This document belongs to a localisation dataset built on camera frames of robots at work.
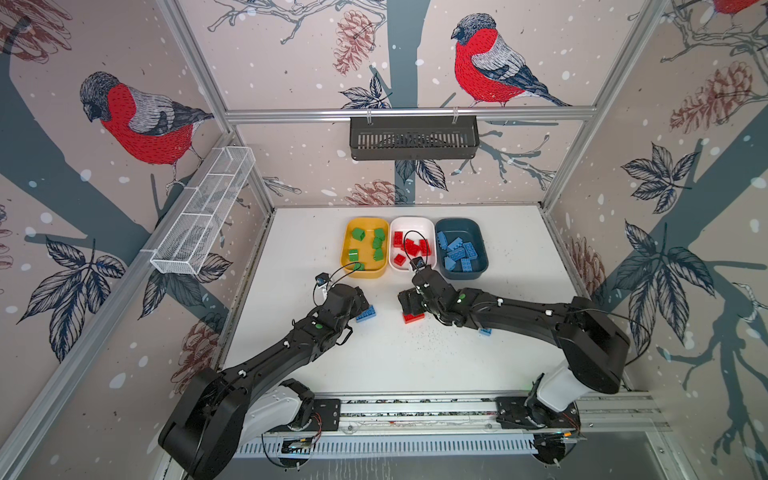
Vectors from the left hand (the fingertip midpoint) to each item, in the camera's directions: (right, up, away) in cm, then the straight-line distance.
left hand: (352, 297), depth 86 cm
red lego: (+19, +14, +21) cm, 31 cm away
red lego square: (+24, +14, +21) cm, 34 cm away
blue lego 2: (+35, +15, +20) cm, 43 cm away
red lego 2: (+17, -7, +4) cm, 19 cm away
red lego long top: (+14, +17, +24) cm, 32 cm away
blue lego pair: (+40, +13, +18) cm, 46 cm away
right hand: (+16, +1, +1) cm, 16 cm away
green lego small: (-2, +11, +18) cm, 21 cm away
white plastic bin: (+19, +17, +26) cm, 37 cm away
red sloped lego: (+14, +10, +17) cm, 24 cm away
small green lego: (+7, +11, +20) cm, 24 cm away
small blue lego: (+31, +9, +13) cm, 35 cm away
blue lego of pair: (+5, -6, +4) cm, 8 cm away
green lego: (-1, +19, +24) cm, 30 cm away
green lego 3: (+6, +15, +21) cm, 27 cm away
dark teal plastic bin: (+41, +20, +23) cm, 51 cm away
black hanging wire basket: (+20, +54, +20) cm, 61 cm away
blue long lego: (+35, +12, +18) cm, 41 cm away
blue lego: (+30, +16, +20) cm, 40 cm away
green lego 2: (+7, +19, +25) cm, 31 cm away
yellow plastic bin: (+1, +14, +22) cm, 26 cm away
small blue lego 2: (+39, -10, 0) cm, 41 cm away
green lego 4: (0, +8, +14) cm, 16 cm away
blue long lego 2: (+37, +8, +15) cm, 41 cm away
